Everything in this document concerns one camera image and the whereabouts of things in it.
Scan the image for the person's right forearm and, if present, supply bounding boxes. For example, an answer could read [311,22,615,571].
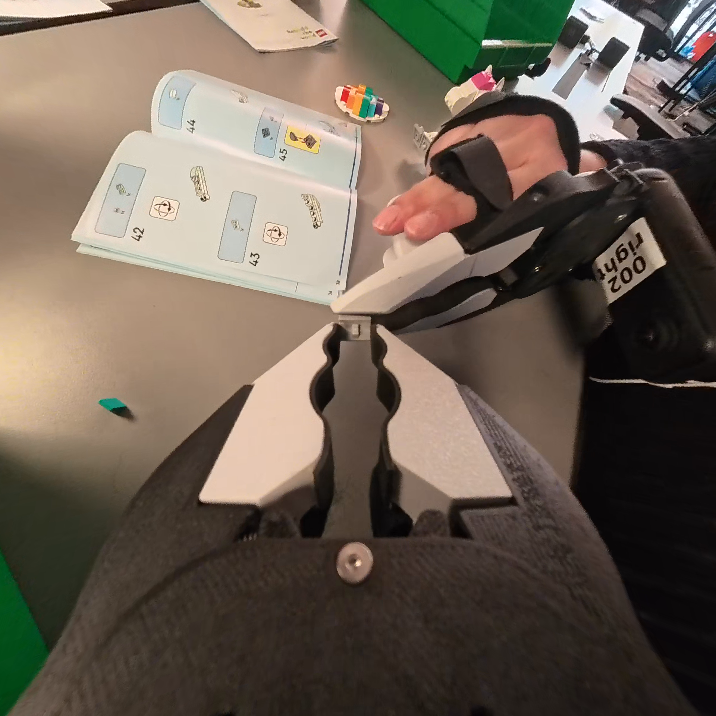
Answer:
[579,134,716,188]

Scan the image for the black office chair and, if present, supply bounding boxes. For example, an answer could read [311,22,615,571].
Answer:
[610,78,716,141]

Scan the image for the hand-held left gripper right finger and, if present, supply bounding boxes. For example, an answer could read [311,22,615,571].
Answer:
[371,324,515,538]

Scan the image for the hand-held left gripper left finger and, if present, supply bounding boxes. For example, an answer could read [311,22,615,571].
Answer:
[198,322,343,538]

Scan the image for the closed white booklet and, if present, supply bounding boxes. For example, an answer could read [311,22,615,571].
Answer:
[198,0,340,54]

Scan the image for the green plastic bin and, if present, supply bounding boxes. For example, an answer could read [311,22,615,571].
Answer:
[358,0,577,85]
[0,548,50,691]

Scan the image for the white pink lego unicorn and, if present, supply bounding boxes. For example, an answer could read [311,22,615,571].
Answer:
[445,64,507,115]

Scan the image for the round colourful lego build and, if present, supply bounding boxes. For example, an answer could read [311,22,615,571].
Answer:
[335,83,390,124]

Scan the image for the person's right hand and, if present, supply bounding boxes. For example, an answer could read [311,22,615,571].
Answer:
[372,92,582,238]

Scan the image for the white desk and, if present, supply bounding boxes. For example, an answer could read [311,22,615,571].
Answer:
[517,0,644,98]

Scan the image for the white paper sheet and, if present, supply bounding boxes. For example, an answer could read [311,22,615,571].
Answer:
[0,0,113,18]

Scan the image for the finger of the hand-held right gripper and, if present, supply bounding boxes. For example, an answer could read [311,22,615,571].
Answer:
[330,226,548,315]
[385,275,505,337]

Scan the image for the open lego instruction booklet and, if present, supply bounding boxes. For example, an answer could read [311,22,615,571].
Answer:
[72,70,363,305]

